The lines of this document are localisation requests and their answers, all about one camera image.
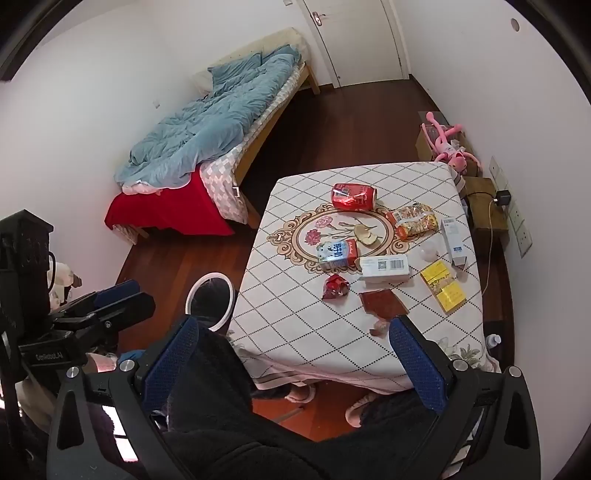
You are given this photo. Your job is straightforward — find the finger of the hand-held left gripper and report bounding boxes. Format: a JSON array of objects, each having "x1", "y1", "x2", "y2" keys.
[
  {"x1": 52, "y1": 292, "x2": 156, "y2": 334},
  {"x1": 69, "y1": 279, "x2": 141, "y2": 311}
]

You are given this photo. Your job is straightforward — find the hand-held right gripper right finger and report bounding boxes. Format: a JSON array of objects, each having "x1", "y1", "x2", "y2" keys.
[{"x1": 388, "y1": 315, "x2": 542, "y2": 480}]

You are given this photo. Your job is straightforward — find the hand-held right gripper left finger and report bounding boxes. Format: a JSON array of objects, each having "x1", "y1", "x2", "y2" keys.
[{"x1": 46, "y1": 316, "x2": 200, "y2": 480}]

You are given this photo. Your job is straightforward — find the brown red wrapper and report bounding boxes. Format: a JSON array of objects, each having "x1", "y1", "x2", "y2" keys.
[{"x1": 359, "y1": 289, "x2": 411, "y2": 324}]

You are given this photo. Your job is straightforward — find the white-rimmed trash bin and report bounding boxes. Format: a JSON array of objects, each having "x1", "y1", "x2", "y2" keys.
[{"x1": 185, "y1": 271, "x2": 238, "y2": 332}]

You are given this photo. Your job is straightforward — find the yellow packet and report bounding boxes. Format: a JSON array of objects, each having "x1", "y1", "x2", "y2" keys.
[{"x1": 419, "y1": 260, "x2": 467, "y2": 316}]

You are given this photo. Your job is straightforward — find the white cardboard box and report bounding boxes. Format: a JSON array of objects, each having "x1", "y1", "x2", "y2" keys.
[{"x1": 358, "y1": 255, "x2": 412, "y2": 282}]

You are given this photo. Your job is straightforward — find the tall white box blue label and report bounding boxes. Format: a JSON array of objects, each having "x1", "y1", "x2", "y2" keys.
[{"x1": 440, "y1": 217, "x2": 468, "y2": 270}]

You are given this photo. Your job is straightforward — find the blue and white milk carton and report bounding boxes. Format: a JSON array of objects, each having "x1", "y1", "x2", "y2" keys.
[{"x1": 316, "y1": 239, "x2": 360, "y2": 273}]

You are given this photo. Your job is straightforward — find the apple core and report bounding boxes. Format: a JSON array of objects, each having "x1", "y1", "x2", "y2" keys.
[{"x1": 353, "y1": 224, "x2": 380, "y2": 248}]

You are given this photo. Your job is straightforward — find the pink slipper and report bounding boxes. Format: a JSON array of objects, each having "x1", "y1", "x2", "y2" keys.
[
  {"x1": 285, "y1": 385, "x2": 317, "y2": 405},
  {"x1": 345, "y1": 392, "x2": 378, "y2": 428}
]

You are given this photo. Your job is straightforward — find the red blanket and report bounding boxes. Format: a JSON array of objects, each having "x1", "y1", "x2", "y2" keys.
[{"x1": 105, "y1": 166, "x2": 237, "y2": 237}]

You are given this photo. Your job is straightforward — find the person's black trousers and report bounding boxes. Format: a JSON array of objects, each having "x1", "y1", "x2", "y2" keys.
[{"x1": 159, "y1": 330, "x2": 445, "y2": 480}]

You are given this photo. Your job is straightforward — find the table with patterned cloth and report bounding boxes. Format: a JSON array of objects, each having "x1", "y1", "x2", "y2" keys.
[{"x1": 228, "y1": 161, "x2": 502, "y2": 394}]

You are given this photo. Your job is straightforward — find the orange biscuit packet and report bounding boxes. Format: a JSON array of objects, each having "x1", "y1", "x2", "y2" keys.
[{"x1": 392, "y1": 203, "x2": 438, "y2": 241}]

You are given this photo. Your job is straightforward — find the grey checkered bed sheet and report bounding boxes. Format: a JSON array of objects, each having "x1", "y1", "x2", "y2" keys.
[{"x1": 201, "y1": 69, "x2": 306, "y2": 225}]

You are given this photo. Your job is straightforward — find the wooden stool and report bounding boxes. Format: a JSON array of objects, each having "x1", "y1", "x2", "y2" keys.
[{"x1": 462, "y1": 176, "x2": 511, "y2": 251}]

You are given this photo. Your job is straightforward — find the crushed red can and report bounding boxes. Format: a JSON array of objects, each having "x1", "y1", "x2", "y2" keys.
[{"x1": 330, "y1": 183, "x2": 378, "y2": 212}]

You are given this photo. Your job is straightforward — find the blue duvet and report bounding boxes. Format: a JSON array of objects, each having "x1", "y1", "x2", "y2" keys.
[{"x1": 113, "y1": 46, "x2": 302, "y2": 191}]

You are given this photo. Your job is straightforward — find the bed with blue blanket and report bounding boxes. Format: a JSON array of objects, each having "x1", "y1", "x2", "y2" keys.
[{"x1": 106, "y1": 25, "x2": 320, "y2": 245}]

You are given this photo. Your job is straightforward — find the pink plush toy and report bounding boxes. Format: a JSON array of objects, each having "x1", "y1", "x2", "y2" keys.
[{"x1": 420, "y1": 111, "x2": 481, "y2": 174}]

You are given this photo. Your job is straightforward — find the white door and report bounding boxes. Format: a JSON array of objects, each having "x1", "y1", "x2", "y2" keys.
[{"x1": 300, "y1": 0, "x2": 411, "y2": 88}]

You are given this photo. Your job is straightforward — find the white charger cable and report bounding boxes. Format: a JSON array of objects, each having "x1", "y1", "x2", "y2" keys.
[{"x1": 480, "y1": 198, "x2": 499, "y2": 297}]

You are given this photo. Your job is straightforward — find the long white wall socket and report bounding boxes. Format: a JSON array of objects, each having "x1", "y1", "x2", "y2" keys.
[{"x1": 505, "y1": 200, "x2": 533, "y2": 258}]

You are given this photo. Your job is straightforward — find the small white wall socket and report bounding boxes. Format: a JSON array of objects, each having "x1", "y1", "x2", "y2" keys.
[{"x1": 488, "y1": 156, "x2": 509, "y2": 186}]

